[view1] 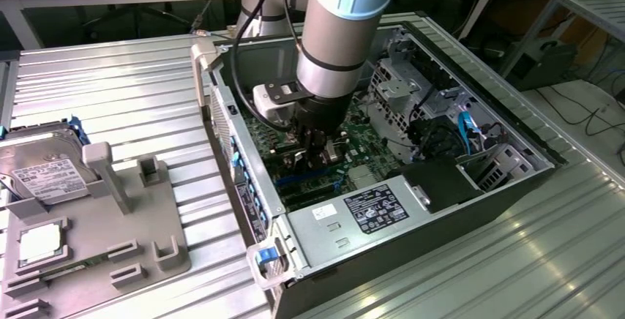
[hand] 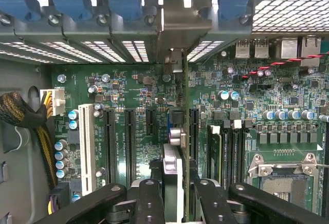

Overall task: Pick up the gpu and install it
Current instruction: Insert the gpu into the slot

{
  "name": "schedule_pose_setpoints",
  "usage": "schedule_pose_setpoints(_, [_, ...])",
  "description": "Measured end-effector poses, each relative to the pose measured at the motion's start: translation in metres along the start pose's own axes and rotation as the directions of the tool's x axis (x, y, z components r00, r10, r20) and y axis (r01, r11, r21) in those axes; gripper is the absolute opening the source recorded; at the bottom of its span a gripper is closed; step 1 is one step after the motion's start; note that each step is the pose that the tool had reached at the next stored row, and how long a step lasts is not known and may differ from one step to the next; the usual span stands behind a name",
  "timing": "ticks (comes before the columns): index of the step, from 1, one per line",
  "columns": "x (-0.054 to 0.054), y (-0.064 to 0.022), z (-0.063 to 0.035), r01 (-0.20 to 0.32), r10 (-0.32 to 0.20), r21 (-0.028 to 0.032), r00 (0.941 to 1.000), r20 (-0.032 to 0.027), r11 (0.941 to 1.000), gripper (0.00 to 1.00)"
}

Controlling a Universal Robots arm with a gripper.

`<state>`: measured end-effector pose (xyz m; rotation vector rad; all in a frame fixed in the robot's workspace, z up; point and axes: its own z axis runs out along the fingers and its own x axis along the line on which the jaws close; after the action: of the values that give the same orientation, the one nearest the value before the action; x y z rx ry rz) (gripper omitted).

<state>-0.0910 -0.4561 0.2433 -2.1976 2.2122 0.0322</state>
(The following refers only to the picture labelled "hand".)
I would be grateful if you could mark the white PCI expansion slot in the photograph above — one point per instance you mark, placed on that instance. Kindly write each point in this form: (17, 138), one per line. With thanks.
(86, 144)

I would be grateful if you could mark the grey power supply unit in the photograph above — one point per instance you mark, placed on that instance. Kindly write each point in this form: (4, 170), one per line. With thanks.
(15, 77)

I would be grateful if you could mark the open grey PC case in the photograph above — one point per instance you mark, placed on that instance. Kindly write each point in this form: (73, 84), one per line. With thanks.
(77, 30)

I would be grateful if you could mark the short black expansion slot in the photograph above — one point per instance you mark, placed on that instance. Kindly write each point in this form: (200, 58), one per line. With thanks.
(151, 122)

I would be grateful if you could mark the green motherboard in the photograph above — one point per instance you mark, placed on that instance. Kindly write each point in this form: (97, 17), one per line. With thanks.
(128, 85)

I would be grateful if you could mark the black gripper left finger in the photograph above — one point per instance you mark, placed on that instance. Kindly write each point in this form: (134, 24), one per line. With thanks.
(147, 201)

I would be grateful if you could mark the black power connector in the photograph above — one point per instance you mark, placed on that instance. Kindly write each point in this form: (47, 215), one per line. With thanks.
(60, 195)

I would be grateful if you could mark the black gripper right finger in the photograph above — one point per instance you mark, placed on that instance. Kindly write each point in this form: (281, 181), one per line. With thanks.
(210, 201)

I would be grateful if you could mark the white power connector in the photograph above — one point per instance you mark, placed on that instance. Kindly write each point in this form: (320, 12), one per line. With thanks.
(57, 100)

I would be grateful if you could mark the thin metal locking lever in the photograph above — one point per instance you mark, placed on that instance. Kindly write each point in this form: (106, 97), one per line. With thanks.
(322, 166)

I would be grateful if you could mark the silver rear port housing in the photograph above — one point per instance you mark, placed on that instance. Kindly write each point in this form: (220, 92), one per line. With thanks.
(289, 49)
(262, 49)
(242, 49)
(311, 49)

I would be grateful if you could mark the CPU socket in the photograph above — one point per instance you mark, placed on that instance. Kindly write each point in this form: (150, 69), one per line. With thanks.
(280, 190)

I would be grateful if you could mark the blue expansion slot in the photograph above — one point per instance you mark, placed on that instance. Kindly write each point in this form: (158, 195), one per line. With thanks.
(168, 126)

